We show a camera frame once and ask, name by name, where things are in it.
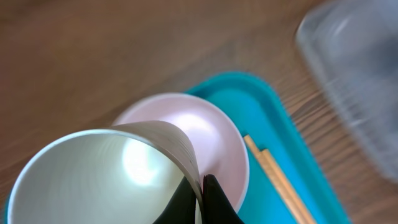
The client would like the pink shallow bowl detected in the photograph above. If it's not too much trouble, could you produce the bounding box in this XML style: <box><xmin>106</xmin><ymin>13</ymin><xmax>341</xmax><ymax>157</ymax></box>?
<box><xmin>113</xmin><ymin>93</ymin><xmax>249</xmax><ymax>212</ymax></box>

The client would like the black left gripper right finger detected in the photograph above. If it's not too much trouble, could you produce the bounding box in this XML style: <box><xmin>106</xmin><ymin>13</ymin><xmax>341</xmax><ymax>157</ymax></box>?
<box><xmin>203</xmin><ymin>174</ymin><xmax>244</xmax><ymax>224</ymax></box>

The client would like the teal plastic tray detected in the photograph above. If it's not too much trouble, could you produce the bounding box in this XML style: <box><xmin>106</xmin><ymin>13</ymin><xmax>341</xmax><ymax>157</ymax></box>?
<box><xmin>187</xmin><ymin>72</ymin><xmax>350</xmax><ymax>224</ymax></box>

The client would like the white paper cup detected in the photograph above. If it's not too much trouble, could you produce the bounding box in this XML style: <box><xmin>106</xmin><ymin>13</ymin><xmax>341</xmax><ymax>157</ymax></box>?
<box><xmin>4</xmin><ymin>121</ymin><xmax>204</xmax><ymax>223</ymax></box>

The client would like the clear plastic bin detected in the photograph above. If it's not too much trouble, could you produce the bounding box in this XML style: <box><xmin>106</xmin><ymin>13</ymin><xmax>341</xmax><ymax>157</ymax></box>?
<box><xmin>296</xmin><ymin>0</ymin><xmax>397</xmax><ymax>182</ymax></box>

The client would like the wooden chopstick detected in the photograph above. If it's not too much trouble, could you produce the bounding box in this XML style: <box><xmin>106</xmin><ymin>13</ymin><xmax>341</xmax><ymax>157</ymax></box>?
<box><xmin>243</xmin><ymin>134</ymin><xmax>308</xmax><ymax>224</ymax></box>
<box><xmin>257</xmin><ymin>148</ymin><xmax>318</xmax><ymax>224</ymax></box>

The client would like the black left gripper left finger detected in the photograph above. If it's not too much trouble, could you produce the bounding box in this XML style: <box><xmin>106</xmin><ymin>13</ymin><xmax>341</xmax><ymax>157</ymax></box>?
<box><xmin>153</xmin><ymin>177</ymin><xmax>197</xmax><ymax>224</ymax></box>

